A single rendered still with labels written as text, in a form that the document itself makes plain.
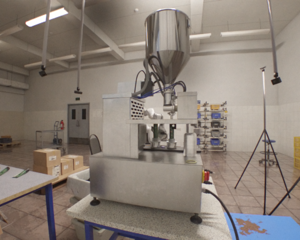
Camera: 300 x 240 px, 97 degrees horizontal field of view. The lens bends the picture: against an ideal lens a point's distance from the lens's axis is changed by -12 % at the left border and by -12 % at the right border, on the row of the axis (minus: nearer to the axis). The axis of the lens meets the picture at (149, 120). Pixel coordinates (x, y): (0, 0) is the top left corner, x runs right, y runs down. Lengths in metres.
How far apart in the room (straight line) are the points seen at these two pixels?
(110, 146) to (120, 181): 0.19
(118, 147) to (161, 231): 0.44
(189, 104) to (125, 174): 0.45
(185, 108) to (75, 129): 8.34
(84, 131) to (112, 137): 7.62
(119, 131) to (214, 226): 0.63
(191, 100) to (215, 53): 6.46
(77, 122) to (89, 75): 2.56
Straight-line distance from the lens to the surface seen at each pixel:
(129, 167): 0.77
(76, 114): 8.75
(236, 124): 6.65
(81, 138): 8.57
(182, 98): 0.65
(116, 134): 0.81
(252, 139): 6.88
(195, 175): 0.71
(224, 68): 6.90
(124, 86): 1.00
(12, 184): 1.47
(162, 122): 0.65
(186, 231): 0.76
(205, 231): 0.77
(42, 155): 3.22
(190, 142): 0.82
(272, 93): 7.24
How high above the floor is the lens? 1.21
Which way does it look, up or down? level
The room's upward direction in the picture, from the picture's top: straight up
